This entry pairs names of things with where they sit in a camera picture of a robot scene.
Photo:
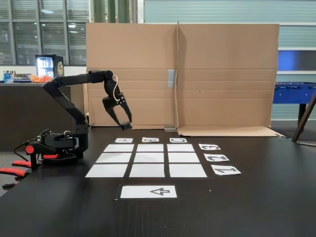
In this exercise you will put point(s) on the paper sheet with letter B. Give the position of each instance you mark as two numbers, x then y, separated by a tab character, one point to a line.
150	140

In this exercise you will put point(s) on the black clamp with orange knob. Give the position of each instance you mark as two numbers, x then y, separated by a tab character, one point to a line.
34	150

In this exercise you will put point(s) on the orange snack bag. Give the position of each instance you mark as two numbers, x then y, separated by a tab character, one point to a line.
39	79

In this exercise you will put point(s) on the white paper sheet with arrow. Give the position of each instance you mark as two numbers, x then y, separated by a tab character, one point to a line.
138	192

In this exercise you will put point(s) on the grey tape strip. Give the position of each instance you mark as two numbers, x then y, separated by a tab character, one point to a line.
171	78

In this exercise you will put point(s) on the paper sheet with number 3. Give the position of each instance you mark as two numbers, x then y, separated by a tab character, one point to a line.
209	146

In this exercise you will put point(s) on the grey tape piece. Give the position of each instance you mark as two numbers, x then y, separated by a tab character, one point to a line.
169	128

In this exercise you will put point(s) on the paper sheet with number 2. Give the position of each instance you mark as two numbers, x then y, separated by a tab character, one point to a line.
216	157

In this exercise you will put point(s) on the paper sheet with letter A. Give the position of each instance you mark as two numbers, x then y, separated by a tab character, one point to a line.
124	140

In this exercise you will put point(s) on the brown cardboard panel with flap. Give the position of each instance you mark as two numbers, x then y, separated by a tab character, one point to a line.
227	74

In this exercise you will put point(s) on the paper sheet with number 1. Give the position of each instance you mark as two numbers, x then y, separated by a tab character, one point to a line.
225	170

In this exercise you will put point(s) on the white paper grid square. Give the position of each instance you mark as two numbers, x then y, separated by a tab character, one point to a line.
118	148
146	170
188	170
150	147
184	157
106	170
148	157
113	158
181	147

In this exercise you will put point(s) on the blue foosball table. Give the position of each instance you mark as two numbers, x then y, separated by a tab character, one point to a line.
291	93

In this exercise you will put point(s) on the black mini fridge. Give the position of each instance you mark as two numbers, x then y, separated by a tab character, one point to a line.
58	67

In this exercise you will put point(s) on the dark counter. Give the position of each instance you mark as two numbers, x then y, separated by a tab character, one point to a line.
22	111

